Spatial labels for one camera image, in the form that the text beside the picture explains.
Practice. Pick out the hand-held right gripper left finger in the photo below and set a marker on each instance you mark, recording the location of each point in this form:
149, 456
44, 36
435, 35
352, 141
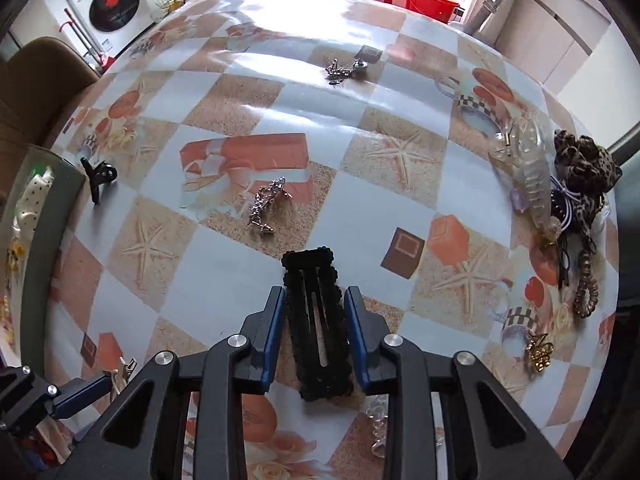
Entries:
275, 330

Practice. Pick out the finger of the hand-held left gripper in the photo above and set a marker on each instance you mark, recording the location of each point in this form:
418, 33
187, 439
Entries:
80, 395

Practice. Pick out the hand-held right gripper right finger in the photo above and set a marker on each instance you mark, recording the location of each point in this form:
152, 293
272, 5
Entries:
356, 335

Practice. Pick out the black hair clip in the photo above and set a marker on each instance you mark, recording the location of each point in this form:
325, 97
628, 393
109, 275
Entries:
312, 280

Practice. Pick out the white polka-dot scrunchie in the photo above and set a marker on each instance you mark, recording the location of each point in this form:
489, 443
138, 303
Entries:
32, 200

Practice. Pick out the grey cardboard box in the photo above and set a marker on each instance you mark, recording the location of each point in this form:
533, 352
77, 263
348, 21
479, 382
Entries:
60, 195

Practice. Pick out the checked printed tablecloth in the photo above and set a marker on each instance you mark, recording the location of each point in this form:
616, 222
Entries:
320, 125

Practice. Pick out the black hair claw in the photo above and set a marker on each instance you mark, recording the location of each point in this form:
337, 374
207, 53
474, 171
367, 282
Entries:
102, 172

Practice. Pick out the clear hair claw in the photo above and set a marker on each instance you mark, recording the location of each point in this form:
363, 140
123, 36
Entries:
532, 170

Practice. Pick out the leopard print scrunchie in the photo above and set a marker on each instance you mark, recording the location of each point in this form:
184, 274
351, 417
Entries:
585, 157

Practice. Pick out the brown padded chair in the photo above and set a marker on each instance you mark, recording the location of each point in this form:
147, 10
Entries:
40, 90

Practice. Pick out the red bucket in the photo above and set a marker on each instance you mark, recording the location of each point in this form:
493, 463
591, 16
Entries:
430, 7

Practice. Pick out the grey textured pole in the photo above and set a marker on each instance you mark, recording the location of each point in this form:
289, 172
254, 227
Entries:
487, 10

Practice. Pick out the white cabinet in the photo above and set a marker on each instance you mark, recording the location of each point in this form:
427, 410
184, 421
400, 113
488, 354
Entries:
550, 30

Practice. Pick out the white washing machine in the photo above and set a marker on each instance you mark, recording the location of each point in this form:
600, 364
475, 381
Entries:
115, 5

